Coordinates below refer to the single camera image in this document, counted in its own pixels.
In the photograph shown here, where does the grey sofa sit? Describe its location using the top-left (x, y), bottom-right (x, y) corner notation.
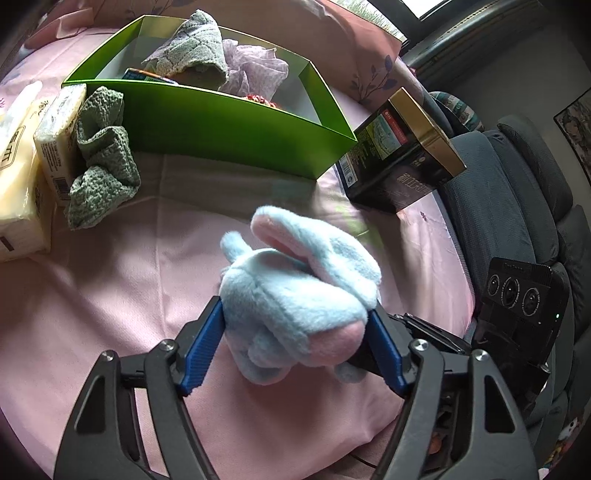
top-left (406, 90), bottom-right (591, 462)

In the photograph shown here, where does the patterned cushion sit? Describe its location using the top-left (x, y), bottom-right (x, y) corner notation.
top-left (429, 91), bottom-right (485, 134)

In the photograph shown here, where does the blue elephant plush toy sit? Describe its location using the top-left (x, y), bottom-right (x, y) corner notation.
top-left (218, 205), bottom-right (383, 385)

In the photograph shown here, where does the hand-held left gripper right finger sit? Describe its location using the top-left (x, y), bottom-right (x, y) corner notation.
top-left (368, 305), bottom-right (541, 480)

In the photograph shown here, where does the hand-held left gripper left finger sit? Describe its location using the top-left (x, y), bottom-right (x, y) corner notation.
top-left (53, 295), bottom-right (227, 480)

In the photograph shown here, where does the purple mesh bath pouf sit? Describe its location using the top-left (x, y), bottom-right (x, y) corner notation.
top-left (217, 38), bottom-right (291, 95)

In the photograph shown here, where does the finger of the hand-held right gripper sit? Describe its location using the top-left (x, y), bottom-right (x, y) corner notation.
top-left (390, 313), bottom-right (474, 356)

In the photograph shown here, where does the green cardboard box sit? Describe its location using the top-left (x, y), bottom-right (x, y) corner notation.
top-left (61, 15), bottom-right (358, 181)

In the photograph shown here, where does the small tissue pack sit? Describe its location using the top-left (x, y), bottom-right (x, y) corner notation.
top-left (34, 83), bottom-right (88, 208)

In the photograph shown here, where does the blue orange packet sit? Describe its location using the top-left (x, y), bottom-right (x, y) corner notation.
top-left (122, 68), bottom-right (178, 85)

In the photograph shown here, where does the large tissue pack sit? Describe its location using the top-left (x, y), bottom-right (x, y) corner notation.
top-left (0, 80), bottom-right (52, 263)

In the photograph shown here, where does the pink floral pillow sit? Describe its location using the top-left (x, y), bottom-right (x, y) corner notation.
top-left (23, 0), bottom-right (430, 112)

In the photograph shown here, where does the pale terry towel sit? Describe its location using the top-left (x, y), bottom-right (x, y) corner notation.
top-left (141, 9), bottom-right (230, 86)

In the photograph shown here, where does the gold-lidded tin box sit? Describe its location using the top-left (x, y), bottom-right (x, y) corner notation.
top-left (335, 86), bottom-right (467, 214)

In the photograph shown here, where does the green knitted cloth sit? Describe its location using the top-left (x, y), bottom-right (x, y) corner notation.
top-left (65, 87), bottom-right (141, 230)

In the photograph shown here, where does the red patterned packet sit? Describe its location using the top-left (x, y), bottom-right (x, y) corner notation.
top-left (240, 92), bottom-right (280, 109)

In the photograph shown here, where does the grass planter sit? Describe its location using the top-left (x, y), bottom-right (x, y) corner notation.
top-left (348, 0), bottom-right (404, 34)

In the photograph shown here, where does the wall poster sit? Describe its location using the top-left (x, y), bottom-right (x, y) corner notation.
top-left (553, 88), bottom-right (591, 174)

